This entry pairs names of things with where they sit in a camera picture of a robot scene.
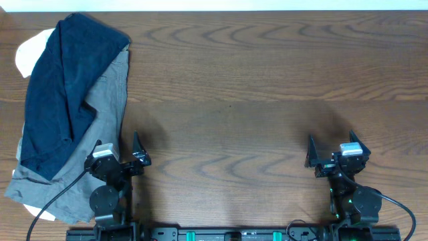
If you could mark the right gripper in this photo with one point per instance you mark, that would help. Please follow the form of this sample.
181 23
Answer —
323 169

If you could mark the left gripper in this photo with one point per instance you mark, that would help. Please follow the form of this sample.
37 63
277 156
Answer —
140 152

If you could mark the navy blue shorts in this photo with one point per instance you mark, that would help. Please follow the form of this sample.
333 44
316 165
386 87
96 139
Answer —
77 53

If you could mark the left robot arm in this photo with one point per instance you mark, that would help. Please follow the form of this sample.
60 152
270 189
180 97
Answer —
112 202

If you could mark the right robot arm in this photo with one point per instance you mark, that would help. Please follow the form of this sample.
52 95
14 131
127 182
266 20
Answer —
356 207

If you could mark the grey shorts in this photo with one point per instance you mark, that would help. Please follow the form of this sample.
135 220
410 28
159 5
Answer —
108 98

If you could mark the white garment under pile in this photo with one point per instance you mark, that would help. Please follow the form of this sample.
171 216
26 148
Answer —
26 57

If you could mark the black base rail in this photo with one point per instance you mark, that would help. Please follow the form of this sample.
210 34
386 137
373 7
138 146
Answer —
293 233

